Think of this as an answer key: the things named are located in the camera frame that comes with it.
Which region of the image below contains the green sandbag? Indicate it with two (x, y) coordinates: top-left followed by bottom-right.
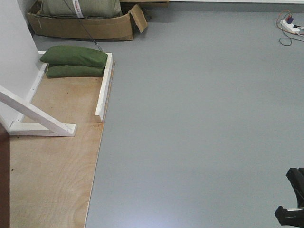
(40, 45), (108, 67)
(46, 65), (104, 78)

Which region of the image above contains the far guy wire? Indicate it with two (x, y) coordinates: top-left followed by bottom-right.
(62, 0), (104, 52)

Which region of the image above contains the far white edge batten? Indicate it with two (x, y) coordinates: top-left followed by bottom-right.
(95, 53), (114, 122)

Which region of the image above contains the plywood base board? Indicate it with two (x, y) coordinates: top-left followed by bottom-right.
(9, 59), (116, 228)

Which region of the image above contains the white door frame panel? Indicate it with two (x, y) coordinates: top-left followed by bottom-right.
(0, 0), (47, 130)

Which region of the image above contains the lower green sandbag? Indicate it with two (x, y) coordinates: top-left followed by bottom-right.
(46, 65), (104, 78)

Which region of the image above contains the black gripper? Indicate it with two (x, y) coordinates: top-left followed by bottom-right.
(275, 168), (304, 226)

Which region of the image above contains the white power strip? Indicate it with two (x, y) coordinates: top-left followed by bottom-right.
(280, 19), (300, 34)

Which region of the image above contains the grey-green woven sack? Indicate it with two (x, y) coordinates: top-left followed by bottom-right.
(41, 0), (123, 19)

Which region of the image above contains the upper green sandbag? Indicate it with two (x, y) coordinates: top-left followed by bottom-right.
(40, 45), (108, 67)

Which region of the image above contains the open flattened cardboard box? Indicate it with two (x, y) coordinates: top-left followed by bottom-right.
(27, 2), (148, 41)

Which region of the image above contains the brown wooden door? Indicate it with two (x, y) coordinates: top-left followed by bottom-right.
(0, 124), (10, 228)

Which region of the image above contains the far white diagonal brace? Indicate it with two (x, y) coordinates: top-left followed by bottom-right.
(0, 86), (76, 137)

